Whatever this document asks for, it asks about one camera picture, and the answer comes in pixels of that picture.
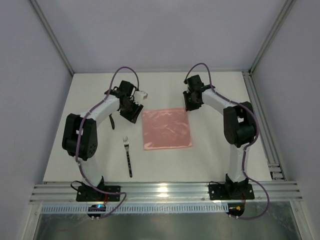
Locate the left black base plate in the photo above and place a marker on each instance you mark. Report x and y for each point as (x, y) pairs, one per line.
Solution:
(106, 193)

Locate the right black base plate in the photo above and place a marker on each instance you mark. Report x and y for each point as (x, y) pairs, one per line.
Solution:
(231, 190)

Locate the grey slotted cable duct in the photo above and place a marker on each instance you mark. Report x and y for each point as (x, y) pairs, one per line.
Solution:
(140, 208)

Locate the aluminium front rail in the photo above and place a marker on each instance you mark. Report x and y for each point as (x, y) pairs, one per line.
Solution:
(166, 192)

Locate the right corner frame post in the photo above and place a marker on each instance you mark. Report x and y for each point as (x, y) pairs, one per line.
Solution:
(272, 33)

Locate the corner frame post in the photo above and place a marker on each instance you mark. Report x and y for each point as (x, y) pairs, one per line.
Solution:
(272, 33)
(51, 35)

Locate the aluminium rail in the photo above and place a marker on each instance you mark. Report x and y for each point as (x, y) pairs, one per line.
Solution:
(166, 192)
(269, 147)

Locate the pink satin napkin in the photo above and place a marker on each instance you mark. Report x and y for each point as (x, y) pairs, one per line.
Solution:
(166, 129)

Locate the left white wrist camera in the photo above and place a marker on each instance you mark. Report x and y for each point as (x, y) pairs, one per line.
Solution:
(140, 96)

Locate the left corner frame post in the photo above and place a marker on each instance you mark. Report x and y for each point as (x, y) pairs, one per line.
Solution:
(51, 35)

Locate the left controller board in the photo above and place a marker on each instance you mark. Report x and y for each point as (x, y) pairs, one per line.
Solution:
(96, 210)

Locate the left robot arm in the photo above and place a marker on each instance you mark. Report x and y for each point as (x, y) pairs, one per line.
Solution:
(80, 136)

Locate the right side aluminium rail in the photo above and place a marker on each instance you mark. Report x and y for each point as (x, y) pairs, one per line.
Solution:
(269, 147)

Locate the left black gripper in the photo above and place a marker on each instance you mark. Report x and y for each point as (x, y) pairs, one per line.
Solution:
(133, 111)

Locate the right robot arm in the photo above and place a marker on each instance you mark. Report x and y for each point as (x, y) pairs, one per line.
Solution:
(239, 128)

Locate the right controller board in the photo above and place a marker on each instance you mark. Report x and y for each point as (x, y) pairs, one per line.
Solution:
(235, 210)

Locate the controller board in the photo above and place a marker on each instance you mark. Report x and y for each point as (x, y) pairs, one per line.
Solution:
(96, 210)
(235, 210)

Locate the black knife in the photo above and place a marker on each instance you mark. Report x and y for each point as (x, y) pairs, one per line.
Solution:
(112, 122)

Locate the silver fork black handle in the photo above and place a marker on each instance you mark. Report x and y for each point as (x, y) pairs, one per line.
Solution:
(126, 147)

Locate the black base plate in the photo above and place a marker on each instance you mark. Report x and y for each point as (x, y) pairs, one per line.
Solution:
(106, 193)
(231, 190)

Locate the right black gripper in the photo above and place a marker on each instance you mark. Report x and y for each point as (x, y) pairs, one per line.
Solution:
(191, 102)

